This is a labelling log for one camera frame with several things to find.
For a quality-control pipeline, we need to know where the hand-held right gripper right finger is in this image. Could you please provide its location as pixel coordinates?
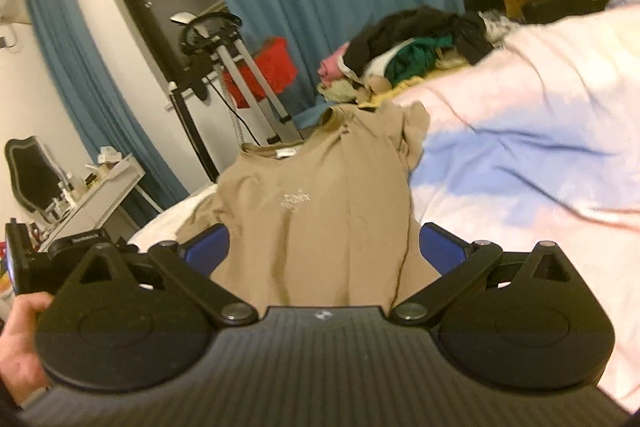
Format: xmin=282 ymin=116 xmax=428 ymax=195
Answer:
xmin=389 ymin=222 xmax=573 ymax=327

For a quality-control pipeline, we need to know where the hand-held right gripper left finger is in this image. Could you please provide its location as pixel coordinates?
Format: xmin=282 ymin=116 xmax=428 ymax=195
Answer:
xmin=75 ymin=223 xmax=258 ymax=327

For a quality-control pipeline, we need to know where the tan t-shirt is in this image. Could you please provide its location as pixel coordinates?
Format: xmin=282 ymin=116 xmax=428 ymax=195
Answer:
xmin=175 ymin=102 xmax=443 ymax=308

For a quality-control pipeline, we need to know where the pile of mixed clothes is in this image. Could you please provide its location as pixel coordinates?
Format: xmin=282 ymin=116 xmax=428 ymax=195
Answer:
xmin=345 ymin=6 xmax=493 ymax=72

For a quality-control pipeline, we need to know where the person's left hand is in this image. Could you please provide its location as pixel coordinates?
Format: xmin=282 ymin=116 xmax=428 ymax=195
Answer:
xmin=0 ymin=293 xmax=53 ymax=408

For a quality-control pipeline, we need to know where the black ornate mirror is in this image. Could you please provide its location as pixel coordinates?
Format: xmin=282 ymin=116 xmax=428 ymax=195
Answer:
xmin=5 ymin=136 xmax=64 ymax=224

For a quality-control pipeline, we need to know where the white desk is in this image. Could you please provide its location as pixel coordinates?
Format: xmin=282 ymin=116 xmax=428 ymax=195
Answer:
xmin=37 ymin=152 xmax=147 ymax=253

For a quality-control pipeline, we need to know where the white tissue box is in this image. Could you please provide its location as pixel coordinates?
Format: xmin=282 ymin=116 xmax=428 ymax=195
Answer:
xmin=96 ymin=147 xmax=127 ymax=166

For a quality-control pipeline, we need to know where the pink and white blanket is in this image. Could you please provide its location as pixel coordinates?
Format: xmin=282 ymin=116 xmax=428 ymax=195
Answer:
xmin=127 ymin=4 xmax=640 ymax=413

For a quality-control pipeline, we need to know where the yellow cloth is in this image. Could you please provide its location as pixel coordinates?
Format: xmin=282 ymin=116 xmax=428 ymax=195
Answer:
xmin=320 ymin=72 xmax=436 ymax=108

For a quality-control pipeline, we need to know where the white metal rack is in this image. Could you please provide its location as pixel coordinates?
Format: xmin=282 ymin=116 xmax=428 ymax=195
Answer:
xmin=166 ymin=9 xmax=307 ymax=182

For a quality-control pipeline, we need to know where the red cloth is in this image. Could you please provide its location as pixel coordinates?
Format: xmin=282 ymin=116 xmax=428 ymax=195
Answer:
xmin=222 ymin=38 xmax=299 ymax=108

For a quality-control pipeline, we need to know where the green garment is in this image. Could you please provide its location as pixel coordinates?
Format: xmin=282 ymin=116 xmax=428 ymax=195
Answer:
xmin=387 ymin=37 xmax=455 ymax=84

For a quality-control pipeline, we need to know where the narrow blue curtain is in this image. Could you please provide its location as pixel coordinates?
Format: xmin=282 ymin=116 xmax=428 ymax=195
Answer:
xmin=22 ymin=0 xmax=190 ymax=214

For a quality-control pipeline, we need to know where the pink garment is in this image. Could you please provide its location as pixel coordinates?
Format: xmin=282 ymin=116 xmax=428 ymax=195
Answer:
xmin=318 ymin=49 xmax=352 ymax=84

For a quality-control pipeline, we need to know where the white patterned garment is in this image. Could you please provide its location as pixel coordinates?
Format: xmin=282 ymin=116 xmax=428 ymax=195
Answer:
xmin=479 ymin=11 xmax=512 ymax=44

